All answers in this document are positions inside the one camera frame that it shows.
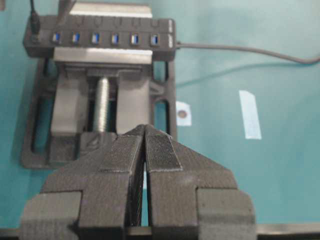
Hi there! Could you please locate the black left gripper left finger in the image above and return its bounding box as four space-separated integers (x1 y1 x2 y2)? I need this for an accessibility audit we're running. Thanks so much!
19 124 146 240

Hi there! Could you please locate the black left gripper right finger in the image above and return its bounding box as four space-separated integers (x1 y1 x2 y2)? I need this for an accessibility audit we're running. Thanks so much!
145 125 257 240

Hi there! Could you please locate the black USB hub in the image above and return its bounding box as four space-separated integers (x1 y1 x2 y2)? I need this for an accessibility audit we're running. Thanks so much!
23 15 177 62

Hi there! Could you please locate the white tape with screw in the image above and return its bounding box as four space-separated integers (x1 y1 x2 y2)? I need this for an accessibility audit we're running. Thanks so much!
175 101 192 127

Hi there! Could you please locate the blue tape strip right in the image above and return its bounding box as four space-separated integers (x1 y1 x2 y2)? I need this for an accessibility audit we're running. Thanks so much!
239 90 262 140

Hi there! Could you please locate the black bench vise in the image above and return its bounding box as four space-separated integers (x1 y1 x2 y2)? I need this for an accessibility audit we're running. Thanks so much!
20 0 177 169

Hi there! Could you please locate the black hub power cable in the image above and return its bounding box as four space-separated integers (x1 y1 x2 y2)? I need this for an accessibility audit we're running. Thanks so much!
174 40 320 66

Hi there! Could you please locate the black USB plug cable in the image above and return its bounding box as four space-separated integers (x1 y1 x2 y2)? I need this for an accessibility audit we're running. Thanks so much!
28 0 42 42

